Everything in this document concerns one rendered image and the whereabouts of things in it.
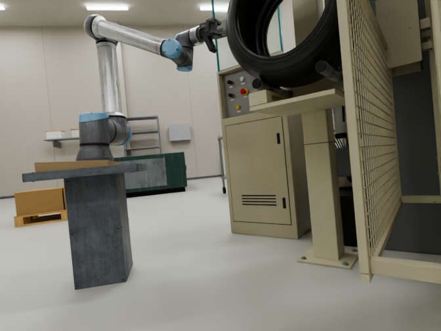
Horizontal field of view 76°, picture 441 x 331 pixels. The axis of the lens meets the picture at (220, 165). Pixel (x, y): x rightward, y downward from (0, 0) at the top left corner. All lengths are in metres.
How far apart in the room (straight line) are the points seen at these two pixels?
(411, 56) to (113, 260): 1.65
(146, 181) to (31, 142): 6.17
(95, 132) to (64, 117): 9.55
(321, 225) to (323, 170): 0.29
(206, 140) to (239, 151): 8.45
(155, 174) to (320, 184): 4.78
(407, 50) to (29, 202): 4.00
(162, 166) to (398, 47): 5.13
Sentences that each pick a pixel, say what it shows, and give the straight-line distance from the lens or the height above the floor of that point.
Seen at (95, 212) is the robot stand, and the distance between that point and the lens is 1.57.
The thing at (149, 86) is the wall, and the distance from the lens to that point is 10.85.
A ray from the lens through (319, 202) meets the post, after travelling 1.58.
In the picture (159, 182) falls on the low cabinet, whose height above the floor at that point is 0.26.
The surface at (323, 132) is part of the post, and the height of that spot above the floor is 0.67.
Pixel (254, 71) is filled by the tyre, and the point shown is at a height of 0.95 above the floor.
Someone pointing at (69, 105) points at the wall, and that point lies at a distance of 11.19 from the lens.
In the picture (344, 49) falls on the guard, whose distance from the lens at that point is 0.66.
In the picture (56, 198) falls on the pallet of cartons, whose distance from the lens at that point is 4.18.
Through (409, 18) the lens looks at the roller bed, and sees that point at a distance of 1.50.
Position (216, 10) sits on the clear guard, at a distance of 2.50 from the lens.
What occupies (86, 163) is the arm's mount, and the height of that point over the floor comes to 0.62.
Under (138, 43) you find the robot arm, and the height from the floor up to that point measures 1.23.
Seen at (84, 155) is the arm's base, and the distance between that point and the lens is 1.61.
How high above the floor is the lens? 0.57
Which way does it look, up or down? 1 degrees down
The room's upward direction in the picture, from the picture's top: 5 degrees counter-clockwise
